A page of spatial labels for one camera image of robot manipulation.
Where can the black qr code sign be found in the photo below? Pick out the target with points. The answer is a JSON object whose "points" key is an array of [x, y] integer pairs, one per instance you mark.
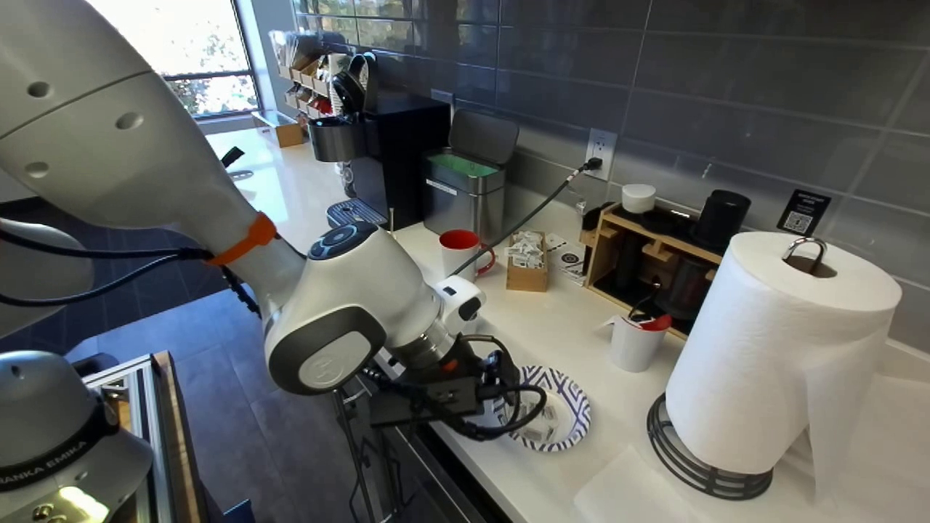
{"points": [[804, 212]]}

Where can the white mug red rim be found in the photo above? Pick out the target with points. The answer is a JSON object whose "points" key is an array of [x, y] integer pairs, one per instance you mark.
{"points": [[467, 253]]}

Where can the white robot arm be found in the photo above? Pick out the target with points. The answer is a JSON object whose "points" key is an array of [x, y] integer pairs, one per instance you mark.
{"points": [[88, 125]]}

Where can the wall power outlet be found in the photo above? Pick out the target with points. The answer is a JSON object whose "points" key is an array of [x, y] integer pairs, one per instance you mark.
{"points": [[599, 151]]}

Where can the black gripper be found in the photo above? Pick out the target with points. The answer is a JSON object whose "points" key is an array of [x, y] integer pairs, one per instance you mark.
{"points": [[469, 378]]}

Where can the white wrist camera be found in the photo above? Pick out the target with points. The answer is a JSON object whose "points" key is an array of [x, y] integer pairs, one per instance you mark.
{"points": [[460, 301]]}

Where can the white paper towel roll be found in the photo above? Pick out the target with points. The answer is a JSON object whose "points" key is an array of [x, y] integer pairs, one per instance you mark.
{"points": [[851, 329]]}

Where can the wooden condiment organizer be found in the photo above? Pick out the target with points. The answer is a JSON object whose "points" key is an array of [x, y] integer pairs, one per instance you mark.
{"points": [[650, 262]]}

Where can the white cup with stirrers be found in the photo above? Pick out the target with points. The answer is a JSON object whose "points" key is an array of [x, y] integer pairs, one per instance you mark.
{"points": [[636, 343]]}

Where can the black paper towel holder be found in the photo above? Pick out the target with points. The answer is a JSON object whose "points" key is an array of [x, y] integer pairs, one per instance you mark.
{"points": [[737, 396]]}

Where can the blue patterned paper plate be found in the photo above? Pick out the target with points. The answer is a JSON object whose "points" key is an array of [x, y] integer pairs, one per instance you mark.
{"points": [[565, 420]]}

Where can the black keurig coffee machine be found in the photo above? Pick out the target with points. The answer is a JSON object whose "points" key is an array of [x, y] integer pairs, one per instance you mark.
{"points": [[383, 143]]}

